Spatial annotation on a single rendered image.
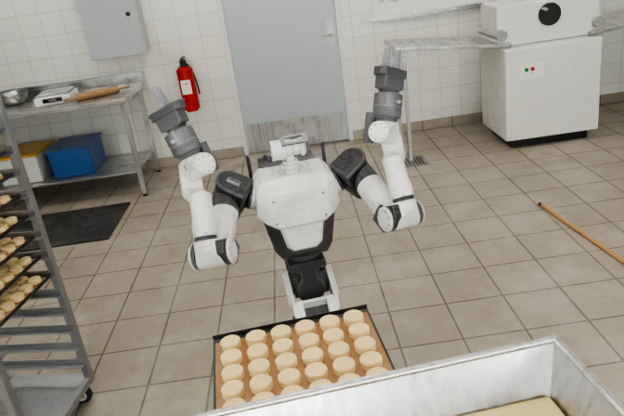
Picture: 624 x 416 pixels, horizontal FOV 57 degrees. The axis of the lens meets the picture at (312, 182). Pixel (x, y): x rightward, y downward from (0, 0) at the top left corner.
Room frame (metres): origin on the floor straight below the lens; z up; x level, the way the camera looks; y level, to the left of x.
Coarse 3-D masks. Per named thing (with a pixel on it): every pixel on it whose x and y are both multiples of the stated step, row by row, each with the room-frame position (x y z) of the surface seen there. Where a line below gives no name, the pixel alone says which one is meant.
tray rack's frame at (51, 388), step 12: (12, 384) 2.18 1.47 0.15; (24, 384) 2.17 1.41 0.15; (36, 384) 2.16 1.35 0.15; (48, 384) 2.15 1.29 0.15; (60, 384) 2.13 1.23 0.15; (72, 384) 2.12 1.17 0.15; (84, 384) 2.11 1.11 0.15; (24, 396) 2.09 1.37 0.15; (36, 396) 2.07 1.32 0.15; (48, 396) 2.06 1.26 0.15; (60, 396) 2.05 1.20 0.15; (72, 396) 2.04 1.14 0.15; (84, 396) 2.16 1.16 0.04; (0, 408) 2.03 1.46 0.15; (24, 408) 2.01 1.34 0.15; (36, 408) 2.00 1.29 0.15; (48, 408) 1.99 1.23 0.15; (60, 408) 1.98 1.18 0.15; (72, 408) 1.99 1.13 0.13
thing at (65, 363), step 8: (16, 360) 2.21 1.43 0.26; (24, 360) 2.20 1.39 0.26; (32, 360) 2.19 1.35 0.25; (40, 360) 2.19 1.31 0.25; (48, 360) 2.18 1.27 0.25; (56, 360) 2.17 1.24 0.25; (64, 360) 2.17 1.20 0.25; (72, 360) 2.16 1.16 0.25; (80, 360) 2.15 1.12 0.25; (8, 368) 2.20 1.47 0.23; (16, 368) 2.19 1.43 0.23; (24, 368) 2.18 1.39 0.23; (32, 368) 2.17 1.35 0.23; (40, 368) 2.16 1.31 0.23; (48, 368) 2.16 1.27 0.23; (56, 368) 2.15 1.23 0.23; (64, 368) 2.14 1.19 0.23; (72, 368) 2.13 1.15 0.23
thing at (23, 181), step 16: (0, 96) 2.18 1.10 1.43; (0, 112) 2.16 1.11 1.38; (16, 144) 2.18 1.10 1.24; (16, 160) 2.16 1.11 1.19; (32, 192) 2.18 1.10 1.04; (32, 208) 2.16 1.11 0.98; (32, 224) 2.16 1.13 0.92; (48, 240) 2.18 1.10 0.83; (64, 288) 2.18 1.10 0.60; (64, 304) 2.16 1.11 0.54; (80, 336) 2.18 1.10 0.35; (80, 352) 2.16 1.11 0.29
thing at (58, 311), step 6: (60, 306) 2.16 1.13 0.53; (66, 306) 2.15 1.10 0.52; (18, 312) 2.19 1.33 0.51; (24, 312) 2.18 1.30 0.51; (30, 312) 2.18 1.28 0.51; (36, 312) 2.18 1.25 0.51; (42, 312) 2.17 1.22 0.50; (48, 312) 2.17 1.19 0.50; (54, 312) 2.16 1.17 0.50; (60, 312) 2.16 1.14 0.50; (66, 312) 2.15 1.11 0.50
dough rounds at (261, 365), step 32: (320, 320) 1.22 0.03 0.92; (352, 320) 1.20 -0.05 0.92; (224, 352) 1.15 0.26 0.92; (256, 352) 1.13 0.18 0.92; (288, 352) 1.11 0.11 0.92; (320, 352) 1.10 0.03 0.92; (352, 352) 1.11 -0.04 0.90; (384, 352) 1.09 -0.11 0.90; (224, 384) 1.03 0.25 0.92; (256, 384) 1.02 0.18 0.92; (288, 384) 1.01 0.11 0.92; (320, 384) 0.99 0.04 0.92
